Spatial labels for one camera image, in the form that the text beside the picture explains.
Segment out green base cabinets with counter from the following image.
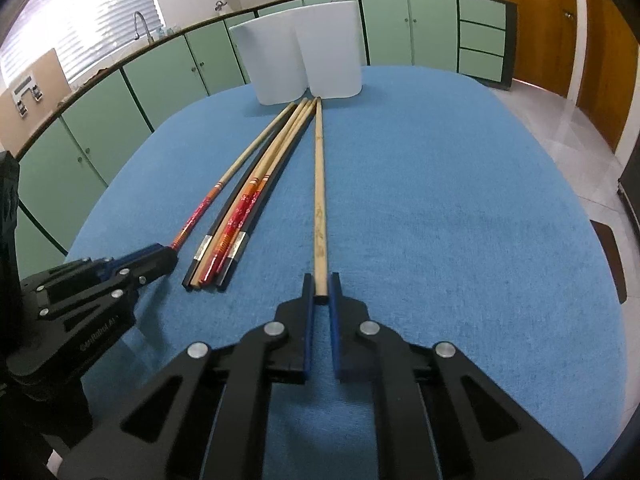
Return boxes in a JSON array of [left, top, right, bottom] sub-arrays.
[[0, 0, 519, 281]]

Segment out white translucent plastic cup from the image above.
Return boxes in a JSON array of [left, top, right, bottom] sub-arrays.
[[229, 10, 308, 107], [294, 0, 363, 100]]

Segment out wooden door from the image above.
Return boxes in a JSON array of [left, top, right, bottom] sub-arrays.
[[504, 0, 584, 99], [575, 0, 640, 154]]

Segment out cardboard board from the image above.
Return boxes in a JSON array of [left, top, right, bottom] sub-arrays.
[[0, 47, 74, 147]]

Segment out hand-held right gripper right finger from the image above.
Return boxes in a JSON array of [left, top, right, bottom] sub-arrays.
[[329, 272, 585, 480]]

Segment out brown wooden chopstick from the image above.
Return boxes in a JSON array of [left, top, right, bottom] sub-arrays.
[[194, 180, 251, 290]]

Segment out window blinds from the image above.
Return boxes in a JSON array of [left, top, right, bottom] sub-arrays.
[[0, 0, 166, 86]]

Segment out metal sink faucet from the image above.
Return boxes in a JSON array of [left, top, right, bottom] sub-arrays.
[[132, 11, 154, 44]]

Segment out red patterned chopstick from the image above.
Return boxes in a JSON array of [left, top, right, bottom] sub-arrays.
[[217, 99, 315, 281], [171, 101, 297, 252], [204, 100, 307, 283]]

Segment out light wooden chopstick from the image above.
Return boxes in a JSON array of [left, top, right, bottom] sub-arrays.
[[312, 96, 331, 307]]

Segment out blue tablecloth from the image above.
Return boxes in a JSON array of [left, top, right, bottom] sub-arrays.
[[65, 65, 626, 480]]

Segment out dark glass cabinet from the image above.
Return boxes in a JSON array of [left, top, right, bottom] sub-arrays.
[[617, 152, 640, 212]]

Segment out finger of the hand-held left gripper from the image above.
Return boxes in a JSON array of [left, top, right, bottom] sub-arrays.
[[21, 243, 177, 292], [34, 250, 180, 332]]

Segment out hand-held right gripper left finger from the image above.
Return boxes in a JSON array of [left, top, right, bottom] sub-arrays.
[[59, 272, 317, 480]]

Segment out dark wooden chair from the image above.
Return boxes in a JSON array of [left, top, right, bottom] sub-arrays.
[[590, 219, 629, 306]]

